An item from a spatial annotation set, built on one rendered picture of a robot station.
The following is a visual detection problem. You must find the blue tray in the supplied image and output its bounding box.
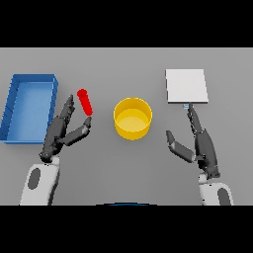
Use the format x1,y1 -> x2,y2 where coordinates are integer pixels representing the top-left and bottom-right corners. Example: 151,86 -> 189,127
0,73 -> 59,145

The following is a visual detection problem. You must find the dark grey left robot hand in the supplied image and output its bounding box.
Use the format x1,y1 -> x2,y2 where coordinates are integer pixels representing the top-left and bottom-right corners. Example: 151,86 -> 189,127
39,94 -> 93,164

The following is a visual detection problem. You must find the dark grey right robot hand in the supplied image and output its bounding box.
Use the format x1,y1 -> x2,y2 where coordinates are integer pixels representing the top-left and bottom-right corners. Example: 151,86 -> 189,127
165,102 -> 221,181

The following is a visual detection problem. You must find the red beaker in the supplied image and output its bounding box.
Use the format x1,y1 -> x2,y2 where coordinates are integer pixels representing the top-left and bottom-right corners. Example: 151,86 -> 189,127
76,88 -> 94,118

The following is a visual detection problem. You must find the pale square measuring scale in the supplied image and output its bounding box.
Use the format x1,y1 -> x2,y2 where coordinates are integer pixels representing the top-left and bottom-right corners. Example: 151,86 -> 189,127
165,68 -> 210,110

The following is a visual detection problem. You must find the yellow bowl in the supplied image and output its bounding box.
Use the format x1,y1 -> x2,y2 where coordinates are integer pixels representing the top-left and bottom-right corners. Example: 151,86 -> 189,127
113,97 -> 153,141

